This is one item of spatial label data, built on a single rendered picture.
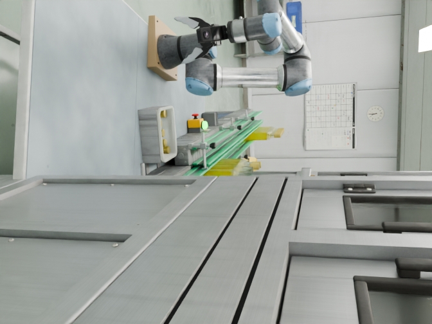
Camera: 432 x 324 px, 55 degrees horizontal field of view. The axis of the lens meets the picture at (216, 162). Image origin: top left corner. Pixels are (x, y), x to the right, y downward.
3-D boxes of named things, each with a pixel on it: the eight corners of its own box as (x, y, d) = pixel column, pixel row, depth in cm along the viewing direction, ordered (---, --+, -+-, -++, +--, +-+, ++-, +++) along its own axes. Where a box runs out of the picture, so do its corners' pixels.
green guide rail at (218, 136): (191, 150, 190) (207, 149, 188) (190, 147, 189) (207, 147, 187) (253, 112, 355) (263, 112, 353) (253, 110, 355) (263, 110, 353)
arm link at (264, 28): (283, 41, 136) (278, 29, 128) (250, 46, 140) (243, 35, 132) (282, 18, 138) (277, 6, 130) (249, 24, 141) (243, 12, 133)
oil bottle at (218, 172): (192, 182, 193) (237, 183, 187) (191, 171, 192) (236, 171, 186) (195, 180, 198) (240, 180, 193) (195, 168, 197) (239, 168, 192)
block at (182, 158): (174, 166, 188) (188, 166, 187) (172, 145, 187) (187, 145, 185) (177, 164, 192) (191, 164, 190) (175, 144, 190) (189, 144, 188)
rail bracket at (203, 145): (189, 170, 187) (216, 170, 184) (186, 133, 184) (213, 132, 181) (191, 168, 190) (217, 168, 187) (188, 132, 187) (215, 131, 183)
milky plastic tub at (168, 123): (143, 163, 171) (163, 163, 169) (138, 109, 167) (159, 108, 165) (159, 155, 188) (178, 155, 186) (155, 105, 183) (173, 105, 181)
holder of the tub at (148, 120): (144, 176, 173) (161, 176, 171) (137, 109, 167) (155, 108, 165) (159, 166, 189) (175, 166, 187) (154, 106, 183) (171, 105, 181)
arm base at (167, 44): (157, 29, 178) (178, 25, 175) (171, 42, 192) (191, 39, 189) (157, 62, 176) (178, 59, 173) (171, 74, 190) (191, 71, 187)
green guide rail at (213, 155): (191, 165, 191) (208, 165, 189) (191, 163, 191) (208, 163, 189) (254, 121, 357) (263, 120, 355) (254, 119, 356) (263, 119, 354)
